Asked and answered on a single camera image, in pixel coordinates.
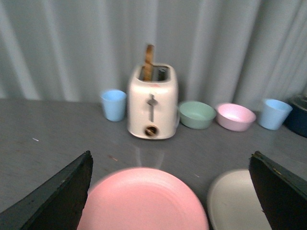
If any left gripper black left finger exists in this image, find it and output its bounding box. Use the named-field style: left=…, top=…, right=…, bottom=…
left=0, top=151, right=93, bottom=230

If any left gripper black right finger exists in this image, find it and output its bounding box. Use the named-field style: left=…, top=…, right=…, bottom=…
left=248, top=151, right=307, bottom=230

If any pink plate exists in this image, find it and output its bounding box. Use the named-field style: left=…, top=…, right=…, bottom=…
left=77, top=168, right=209, bottom=230

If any white plate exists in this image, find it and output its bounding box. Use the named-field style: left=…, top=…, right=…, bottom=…
left=207, top=169, right=271, bottom=230

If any dark blue saucepan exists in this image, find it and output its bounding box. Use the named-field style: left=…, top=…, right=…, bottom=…
left=284, top=94, right=307, bottom=138

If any right light blue cup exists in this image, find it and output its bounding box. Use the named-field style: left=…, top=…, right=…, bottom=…
left=258, top=99, right=293, bottom=131

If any light blue cup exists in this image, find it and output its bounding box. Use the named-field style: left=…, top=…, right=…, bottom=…
left=100, top=89, right=127, bottom=122
left=258, top=99, right=293, bottom=131

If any pink bowl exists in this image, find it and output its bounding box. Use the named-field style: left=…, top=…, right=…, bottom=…
left=215, top=103, right=256, bottom=132

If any left light blue cup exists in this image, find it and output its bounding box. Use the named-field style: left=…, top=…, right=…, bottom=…
left=100, top=89, right=127, bottom=122

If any green bowl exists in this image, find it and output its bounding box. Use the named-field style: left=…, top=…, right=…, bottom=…
left=178, top=101, right=216, bottom=129

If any cream toaster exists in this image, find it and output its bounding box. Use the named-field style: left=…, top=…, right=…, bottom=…
left=127, top=63, right=179, bottom=139

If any grey curtain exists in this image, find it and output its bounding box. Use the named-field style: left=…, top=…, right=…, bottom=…
left=0, top=0, right=307, bottom=110

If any toast slice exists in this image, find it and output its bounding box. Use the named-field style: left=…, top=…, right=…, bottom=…
left=143, top=44, right=154, bottom=81

